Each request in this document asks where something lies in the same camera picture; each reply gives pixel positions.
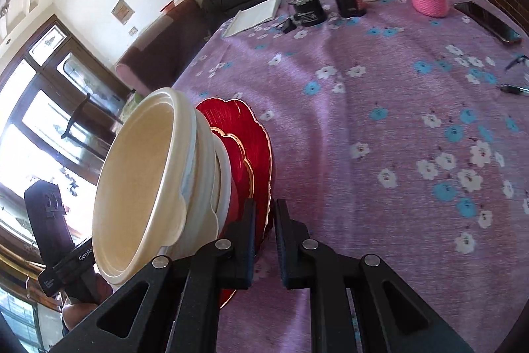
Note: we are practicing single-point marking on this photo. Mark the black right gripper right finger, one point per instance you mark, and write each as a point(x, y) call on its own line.
point(306, 263)

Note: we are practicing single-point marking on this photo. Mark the red gold-rimmed plate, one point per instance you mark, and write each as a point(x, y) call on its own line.
point(237, 178)

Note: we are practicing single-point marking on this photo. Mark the small framed picture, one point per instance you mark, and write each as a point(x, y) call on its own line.
point(122, 12)

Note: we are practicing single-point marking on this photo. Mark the white notebook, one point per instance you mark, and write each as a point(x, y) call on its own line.
point(251, 17)

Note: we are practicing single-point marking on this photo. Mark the black clear pen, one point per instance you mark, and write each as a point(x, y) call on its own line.
point(514, 90)

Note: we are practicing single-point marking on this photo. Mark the black round device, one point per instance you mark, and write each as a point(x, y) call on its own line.
point(308, 13)

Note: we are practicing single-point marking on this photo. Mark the black power adapter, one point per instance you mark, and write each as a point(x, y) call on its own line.
point(287, 26)

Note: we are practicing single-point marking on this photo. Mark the person's left hand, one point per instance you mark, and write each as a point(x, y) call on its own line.
point(72, 313)

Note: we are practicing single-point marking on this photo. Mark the cream ribbed plastic bowl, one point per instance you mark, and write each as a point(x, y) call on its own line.
point(141, 203)

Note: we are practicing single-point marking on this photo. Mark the black rimmed eyeglasses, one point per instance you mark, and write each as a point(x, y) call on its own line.
point(520, 60)

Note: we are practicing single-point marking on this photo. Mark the purple floral tablecloth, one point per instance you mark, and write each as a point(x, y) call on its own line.
point(390, 135)

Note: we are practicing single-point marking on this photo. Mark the wooden glass door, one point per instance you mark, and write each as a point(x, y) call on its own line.
point(45, 81)

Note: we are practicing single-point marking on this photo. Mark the brown armchair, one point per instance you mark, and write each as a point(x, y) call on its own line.
point(163, 50)

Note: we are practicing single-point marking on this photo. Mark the dark wooden chair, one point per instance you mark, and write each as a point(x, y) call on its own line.
point(98, 122)

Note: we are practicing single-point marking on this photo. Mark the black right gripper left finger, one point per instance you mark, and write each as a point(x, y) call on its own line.
point(200, 280)

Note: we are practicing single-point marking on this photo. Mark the red wedding text plate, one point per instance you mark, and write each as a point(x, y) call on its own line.
point(235, 116)

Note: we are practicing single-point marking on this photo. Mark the black smartphone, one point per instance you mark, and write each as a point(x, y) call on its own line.
point(500, 30)

